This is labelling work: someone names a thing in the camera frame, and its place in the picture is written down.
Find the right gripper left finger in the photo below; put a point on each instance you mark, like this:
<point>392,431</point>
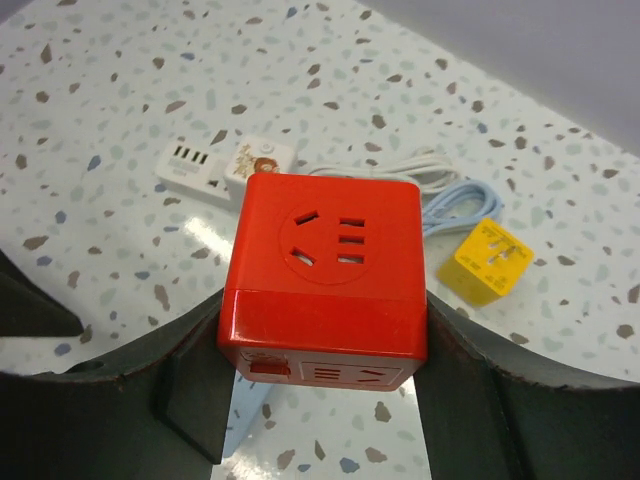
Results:
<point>154,408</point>

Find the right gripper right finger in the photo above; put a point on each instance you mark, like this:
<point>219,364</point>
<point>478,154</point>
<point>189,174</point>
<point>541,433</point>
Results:
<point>492,409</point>

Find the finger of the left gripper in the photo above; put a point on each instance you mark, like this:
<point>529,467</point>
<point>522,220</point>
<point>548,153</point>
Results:
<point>28,311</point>

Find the yellow cube plug adapter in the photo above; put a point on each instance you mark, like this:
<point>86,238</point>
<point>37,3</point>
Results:
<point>486,266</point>

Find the red cube plug adapter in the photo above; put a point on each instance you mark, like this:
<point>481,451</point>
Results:
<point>326,284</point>

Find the white power strip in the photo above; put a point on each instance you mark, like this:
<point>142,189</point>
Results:
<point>194,172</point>

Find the white cube plug adapter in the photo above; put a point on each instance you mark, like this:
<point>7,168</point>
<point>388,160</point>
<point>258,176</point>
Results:
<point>256,155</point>

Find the blue power strip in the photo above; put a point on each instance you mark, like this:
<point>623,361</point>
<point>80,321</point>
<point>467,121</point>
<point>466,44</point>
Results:
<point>246,403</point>

